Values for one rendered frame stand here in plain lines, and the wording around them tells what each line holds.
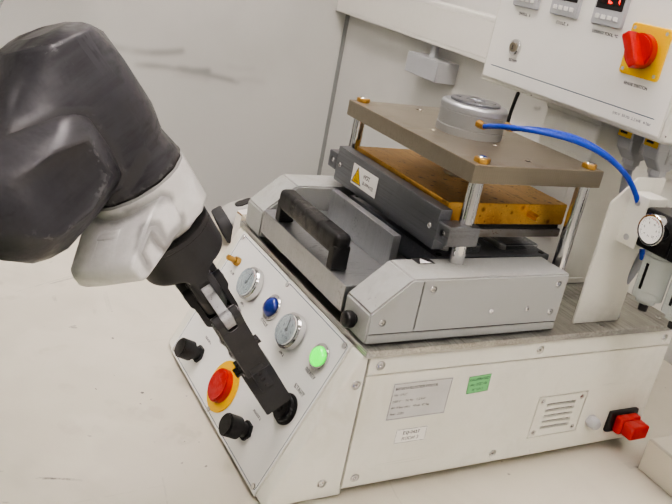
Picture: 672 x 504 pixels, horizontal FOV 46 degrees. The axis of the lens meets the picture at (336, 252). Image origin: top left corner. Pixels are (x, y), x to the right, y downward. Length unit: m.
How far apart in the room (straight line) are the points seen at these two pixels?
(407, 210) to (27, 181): 0.44
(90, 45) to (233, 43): 1.82
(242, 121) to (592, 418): 1.68
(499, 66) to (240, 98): 1.43
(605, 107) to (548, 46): 0.13
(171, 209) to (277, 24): 1.84
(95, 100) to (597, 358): 0.65
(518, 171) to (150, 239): 0.39
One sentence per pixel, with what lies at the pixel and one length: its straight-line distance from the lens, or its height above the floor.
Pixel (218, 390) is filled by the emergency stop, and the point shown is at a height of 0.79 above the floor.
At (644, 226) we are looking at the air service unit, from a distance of 0.89.
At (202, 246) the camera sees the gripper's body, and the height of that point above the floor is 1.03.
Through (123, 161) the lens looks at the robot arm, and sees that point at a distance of 0.61.
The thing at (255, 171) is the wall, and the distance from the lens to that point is 2.52.
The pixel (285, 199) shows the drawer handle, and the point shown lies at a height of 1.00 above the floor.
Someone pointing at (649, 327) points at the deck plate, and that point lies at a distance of 1.03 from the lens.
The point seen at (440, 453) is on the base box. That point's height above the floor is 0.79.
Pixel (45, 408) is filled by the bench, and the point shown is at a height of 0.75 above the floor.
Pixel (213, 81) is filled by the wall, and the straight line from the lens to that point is 2.41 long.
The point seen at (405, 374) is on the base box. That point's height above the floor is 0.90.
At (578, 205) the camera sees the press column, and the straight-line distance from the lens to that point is 0.91.
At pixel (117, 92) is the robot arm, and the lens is 0.60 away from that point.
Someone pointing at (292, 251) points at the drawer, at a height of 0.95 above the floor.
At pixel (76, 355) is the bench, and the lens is 1.05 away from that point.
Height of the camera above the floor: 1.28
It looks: 21 degrees down
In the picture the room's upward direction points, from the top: 11 degrees clockwise
